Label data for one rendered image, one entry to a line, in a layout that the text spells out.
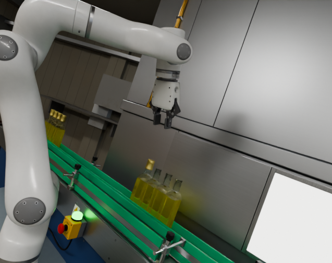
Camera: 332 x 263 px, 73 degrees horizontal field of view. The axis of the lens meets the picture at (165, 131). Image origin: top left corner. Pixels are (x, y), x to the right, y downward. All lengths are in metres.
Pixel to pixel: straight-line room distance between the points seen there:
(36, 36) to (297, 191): 0.95
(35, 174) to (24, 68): 0.26
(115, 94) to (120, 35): 2.97
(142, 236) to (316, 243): 0.58
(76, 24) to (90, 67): 3.67
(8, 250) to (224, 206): 0.73
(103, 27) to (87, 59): 3.75
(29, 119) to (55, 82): 4.05
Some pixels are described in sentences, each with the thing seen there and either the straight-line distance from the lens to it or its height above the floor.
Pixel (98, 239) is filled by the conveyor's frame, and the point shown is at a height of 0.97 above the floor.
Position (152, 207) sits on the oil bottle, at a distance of 1.00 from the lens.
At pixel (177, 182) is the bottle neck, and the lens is 0.93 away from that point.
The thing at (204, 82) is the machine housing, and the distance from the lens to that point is 1.16.
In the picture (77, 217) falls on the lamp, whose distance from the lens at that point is 1.08.
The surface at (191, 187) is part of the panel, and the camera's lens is 1.05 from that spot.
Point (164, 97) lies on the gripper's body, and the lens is 0.78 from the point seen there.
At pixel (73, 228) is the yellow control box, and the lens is 1.08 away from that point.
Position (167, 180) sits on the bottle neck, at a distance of 0.97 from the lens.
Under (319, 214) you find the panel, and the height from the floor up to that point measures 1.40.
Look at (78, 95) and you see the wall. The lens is 4.38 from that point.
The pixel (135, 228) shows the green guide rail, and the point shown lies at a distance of 0.92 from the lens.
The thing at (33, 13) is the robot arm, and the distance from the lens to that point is 0.72.
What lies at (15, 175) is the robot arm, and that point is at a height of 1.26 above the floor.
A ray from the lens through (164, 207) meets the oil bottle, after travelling 0.95.
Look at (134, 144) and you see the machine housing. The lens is 1.33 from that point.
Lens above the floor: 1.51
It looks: 2 degrees down
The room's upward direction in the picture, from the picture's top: 19 degrees clockwise
